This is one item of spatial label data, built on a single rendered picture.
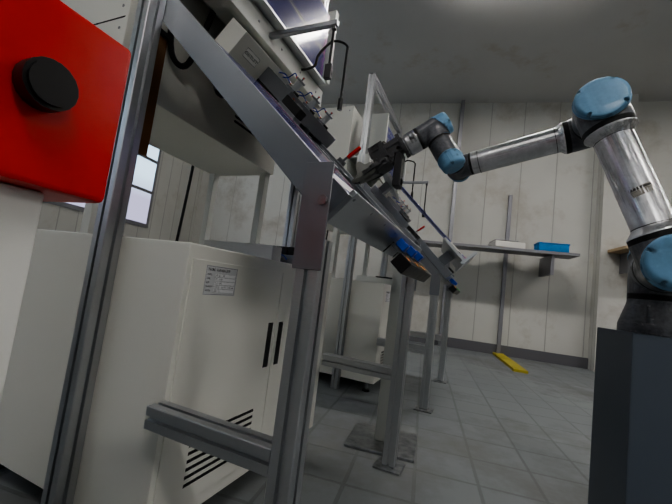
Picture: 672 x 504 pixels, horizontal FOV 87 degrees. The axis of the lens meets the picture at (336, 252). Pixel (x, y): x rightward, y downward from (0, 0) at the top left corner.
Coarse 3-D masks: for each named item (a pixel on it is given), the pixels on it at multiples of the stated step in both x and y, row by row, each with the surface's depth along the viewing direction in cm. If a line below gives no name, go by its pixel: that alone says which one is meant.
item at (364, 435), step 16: (400, 288) 140; (384, 352) 139; (384, 384) 137; (384, 400) 137; (384, 416) 136; (352, 432) 140; (368, 432) 142; (384, 432) 135; (400, 432) 146; (368, 448) 128; (400, 448) 131
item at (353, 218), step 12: (348, 204) 60; (360, 204) 63; (336, 216) 61; (348, 216) 64; (360, 216) 67; (372, 216) 71; (384, 216) 78; (348, 228) 68; (360, 228) 72; (372, 228) 76; (384, 228) 81; (396, 228) 86; (372, 240) 82; (384, 240) 87; (396, 240) 93; (408, 240) 100; (384, 252) 95; (396, 252) 102
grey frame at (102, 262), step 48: (144, 0) 80; (240, 0) 101; (144, 48) 79; (288, 48) 125; (144, 96) 79; (96, 240) 75; (288, 240) 143; (96, 288) 73; (96, 336) 74; (288, 336) 54; (288, 384) 53; (288, 432) 52; (48, 480) 70; (288, 480) 51
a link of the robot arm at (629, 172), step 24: (576, 96) 90; (600, 96) 86; (624, 96) 83; (576, 120) 92; (600, 120) 86; (624, 120) 84; (600, 144) 88; (624, 144) 84; (624, 168) 84; (648, 168) 82; (624, 192) 84; (648, 192) 81; (624, 216) 85; (648, 216) 80; (648, 240) 79; (648, 264) 77
